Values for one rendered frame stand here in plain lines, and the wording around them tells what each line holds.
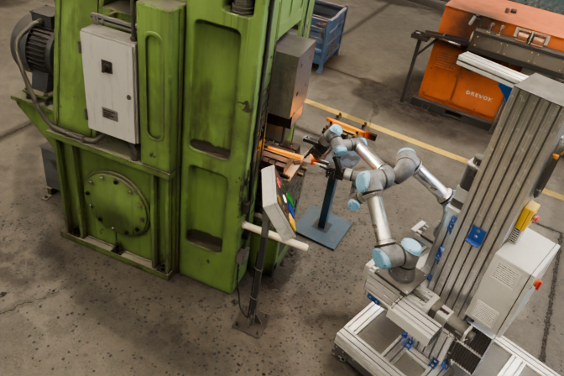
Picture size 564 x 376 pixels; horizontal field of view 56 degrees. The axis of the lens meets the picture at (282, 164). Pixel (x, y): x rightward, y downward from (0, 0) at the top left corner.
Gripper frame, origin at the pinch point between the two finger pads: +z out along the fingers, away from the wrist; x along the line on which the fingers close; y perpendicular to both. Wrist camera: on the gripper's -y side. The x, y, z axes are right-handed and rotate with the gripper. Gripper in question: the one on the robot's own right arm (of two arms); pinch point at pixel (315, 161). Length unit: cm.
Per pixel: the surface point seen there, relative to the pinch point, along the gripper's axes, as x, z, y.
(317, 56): 349, 103, 81
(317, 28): 349, 109, 45
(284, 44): -6, 29, -75
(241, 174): -44, 33, -5
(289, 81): -17, 19, -59
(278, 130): 22.8, 35.9, 0.1
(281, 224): -71, -4, -3
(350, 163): 52, -14, 28
